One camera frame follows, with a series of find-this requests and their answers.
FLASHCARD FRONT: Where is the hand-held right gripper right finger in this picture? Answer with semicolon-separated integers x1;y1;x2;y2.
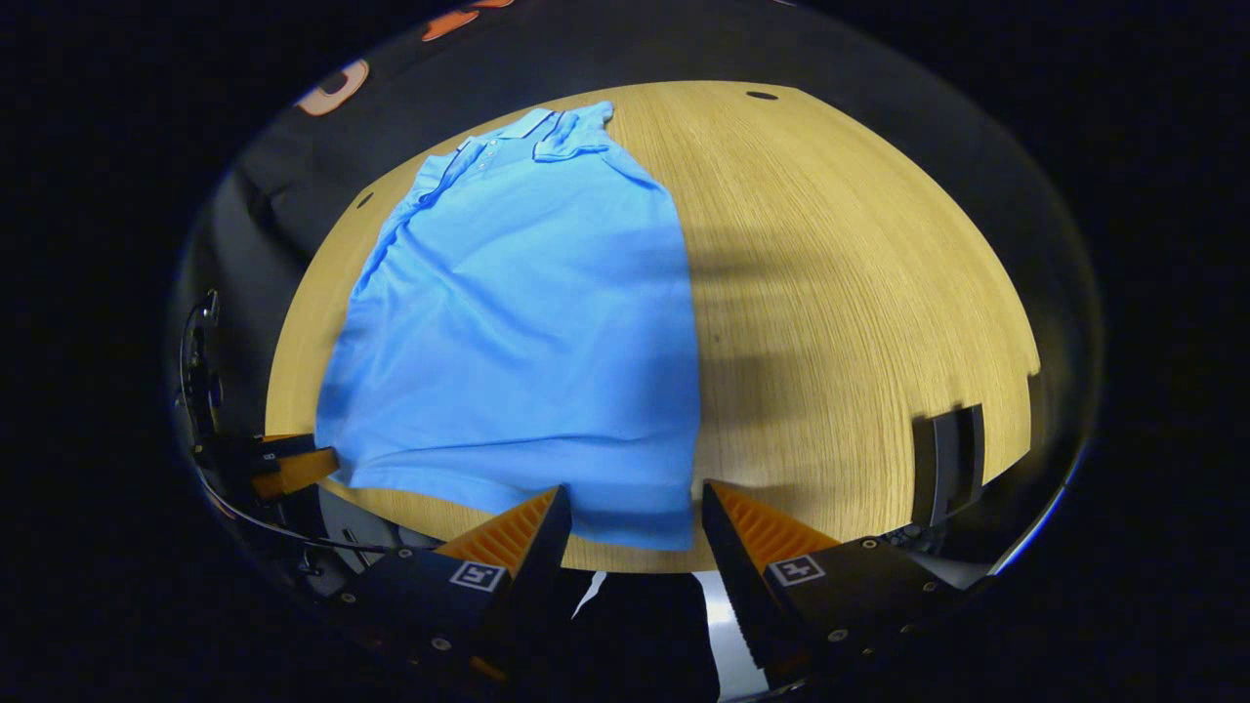
701;478;992;689

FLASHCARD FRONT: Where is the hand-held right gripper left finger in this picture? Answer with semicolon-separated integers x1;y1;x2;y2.
332;485;574;684

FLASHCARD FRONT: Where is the light blue T-shirt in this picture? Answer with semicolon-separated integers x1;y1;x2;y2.
314;101;704;553

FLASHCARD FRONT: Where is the dark grey chair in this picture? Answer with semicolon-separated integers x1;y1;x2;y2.
908;405;987;528

